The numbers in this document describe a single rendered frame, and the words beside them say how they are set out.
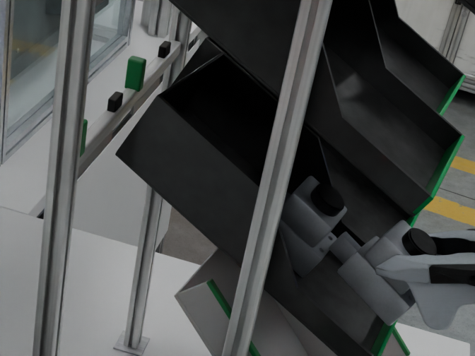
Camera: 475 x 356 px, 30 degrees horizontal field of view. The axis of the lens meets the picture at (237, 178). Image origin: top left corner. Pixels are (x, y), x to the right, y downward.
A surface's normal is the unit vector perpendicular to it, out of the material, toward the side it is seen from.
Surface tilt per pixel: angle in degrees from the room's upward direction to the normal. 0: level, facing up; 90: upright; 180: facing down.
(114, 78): 0
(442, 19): 90
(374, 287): 86
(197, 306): 90
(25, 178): 0
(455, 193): 0
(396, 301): 86
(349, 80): 25
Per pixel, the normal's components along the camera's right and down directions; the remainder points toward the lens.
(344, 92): 0.54, -0.63
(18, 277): 0.18, -0.85
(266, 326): 0.77, -0.37
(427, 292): -0.39, 0.26
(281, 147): -0.23, 0.44
